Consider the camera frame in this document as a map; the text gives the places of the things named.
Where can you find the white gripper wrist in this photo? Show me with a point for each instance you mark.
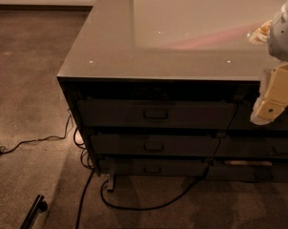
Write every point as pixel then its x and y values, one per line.
pixel 283 32

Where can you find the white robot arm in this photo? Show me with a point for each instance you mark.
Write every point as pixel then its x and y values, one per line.
pixel 278 35

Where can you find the dark grey drawer cabinet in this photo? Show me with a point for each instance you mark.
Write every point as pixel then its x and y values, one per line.
pixel 170 50

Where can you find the black metal bar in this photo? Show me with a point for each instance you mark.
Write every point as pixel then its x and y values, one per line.
pixel 39 206

